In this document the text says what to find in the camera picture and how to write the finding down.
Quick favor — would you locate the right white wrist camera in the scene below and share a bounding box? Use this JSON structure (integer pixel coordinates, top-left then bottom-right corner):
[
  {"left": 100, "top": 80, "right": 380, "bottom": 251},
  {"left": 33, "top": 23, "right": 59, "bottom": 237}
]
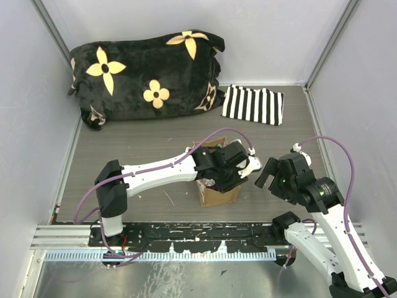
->
[{"left": 291, "top": 143, "right": 311, "bottom": 166}]

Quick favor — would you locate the aluminium rail frame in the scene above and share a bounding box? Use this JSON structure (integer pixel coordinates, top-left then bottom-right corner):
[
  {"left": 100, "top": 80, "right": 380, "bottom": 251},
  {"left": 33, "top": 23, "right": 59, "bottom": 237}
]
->
[{"left": 30, "top": 223, "right": 369, "bottom": 250}]

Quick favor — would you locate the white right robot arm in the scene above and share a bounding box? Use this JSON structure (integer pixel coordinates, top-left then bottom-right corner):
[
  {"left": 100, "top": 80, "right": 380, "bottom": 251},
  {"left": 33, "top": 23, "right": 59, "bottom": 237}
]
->
[{"left": 255, "top": 152, "right": 396, "bottom": 297}]

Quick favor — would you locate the white slotted cable duct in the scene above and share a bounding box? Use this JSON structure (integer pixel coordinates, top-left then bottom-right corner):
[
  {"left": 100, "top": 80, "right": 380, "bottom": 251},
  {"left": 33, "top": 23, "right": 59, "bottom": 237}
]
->
[{"left": 44, "top": 249, "right": 277, "bottom": 262}]

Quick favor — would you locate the black floral plush blanket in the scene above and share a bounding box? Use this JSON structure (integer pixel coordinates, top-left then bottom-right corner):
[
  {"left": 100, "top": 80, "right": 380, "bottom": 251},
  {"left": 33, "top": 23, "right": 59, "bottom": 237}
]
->
[{"left": 68, "top": 29, "right": 225, "bottom": 130}]

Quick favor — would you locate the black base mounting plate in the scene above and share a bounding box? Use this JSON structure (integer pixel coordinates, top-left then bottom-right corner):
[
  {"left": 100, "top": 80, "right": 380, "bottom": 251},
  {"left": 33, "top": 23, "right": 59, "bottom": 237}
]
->
[{"left": 89, "top": 222, "right": 289, "bottom": 253}]

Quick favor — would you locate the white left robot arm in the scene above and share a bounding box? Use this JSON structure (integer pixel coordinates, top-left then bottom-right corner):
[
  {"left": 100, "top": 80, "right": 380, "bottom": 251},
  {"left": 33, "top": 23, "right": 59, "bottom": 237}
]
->
[{"left": 95, "top": 140, "right": 261, "bottom": 246}]

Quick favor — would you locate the black white striped cloth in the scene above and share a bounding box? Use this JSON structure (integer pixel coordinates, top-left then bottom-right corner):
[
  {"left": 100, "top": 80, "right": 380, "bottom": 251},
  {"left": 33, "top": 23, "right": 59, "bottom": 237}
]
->
[{"left": 220, "top": 84, "right": 285, "bottom": 126}]

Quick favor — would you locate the burlap canvas tote bag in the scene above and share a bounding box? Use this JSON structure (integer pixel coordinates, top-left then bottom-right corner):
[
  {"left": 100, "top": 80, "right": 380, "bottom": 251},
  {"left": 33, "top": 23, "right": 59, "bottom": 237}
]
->
[{"left": 194, "top": 137, "right": 241, "bottom": 207}]

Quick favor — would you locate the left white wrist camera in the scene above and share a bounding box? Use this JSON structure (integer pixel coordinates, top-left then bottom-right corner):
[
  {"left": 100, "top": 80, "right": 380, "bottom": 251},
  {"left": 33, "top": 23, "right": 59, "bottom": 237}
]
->
[{"left": 236, "top": 156, "right": 263, "bottom": 178}]

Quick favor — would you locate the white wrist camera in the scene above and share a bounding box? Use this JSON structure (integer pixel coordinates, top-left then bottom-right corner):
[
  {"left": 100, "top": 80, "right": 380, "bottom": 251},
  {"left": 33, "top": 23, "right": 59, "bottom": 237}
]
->
[
  {"left": 291, "top": 143, "right": 311, "bottom": 166},
  {"left": 236, "top": 156, "right": 263, "bottom": 178}
]

